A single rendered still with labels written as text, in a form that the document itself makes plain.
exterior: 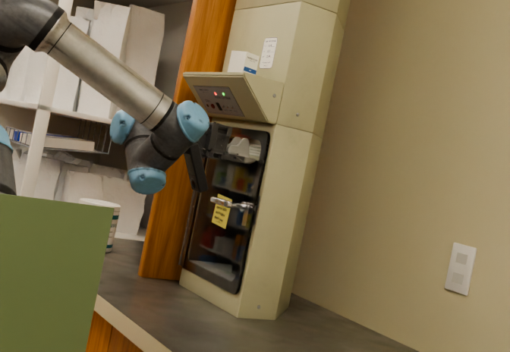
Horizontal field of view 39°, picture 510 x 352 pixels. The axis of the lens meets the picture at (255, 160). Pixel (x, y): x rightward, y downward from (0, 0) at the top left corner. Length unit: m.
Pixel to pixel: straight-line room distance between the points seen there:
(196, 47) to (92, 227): 1.16
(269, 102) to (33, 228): 0.92
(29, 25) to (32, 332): 0.64
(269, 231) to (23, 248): 0.94
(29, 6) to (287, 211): 0.78
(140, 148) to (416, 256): 0.79
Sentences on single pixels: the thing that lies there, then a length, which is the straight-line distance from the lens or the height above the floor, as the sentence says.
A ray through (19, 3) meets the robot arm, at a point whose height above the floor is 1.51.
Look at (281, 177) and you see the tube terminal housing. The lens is 1.74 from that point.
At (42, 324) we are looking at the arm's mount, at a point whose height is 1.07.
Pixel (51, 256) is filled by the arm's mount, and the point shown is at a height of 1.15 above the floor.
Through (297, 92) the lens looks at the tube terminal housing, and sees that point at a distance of 1.74.
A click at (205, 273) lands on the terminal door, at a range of 1.87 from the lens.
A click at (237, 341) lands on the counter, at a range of 1.54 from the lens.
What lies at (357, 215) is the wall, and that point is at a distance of 2.09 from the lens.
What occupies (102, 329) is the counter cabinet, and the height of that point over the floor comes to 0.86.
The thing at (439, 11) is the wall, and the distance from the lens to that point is 2.03.
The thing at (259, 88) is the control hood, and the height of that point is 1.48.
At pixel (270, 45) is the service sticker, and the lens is 1.81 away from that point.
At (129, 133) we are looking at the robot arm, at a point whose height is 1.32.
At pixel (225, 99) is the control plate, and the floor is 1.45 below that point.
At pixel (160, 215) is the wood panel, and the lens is 2.01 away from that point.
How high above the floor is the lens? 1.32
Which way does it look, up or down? level
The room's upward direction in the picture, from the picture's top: 11 degrees clockwise
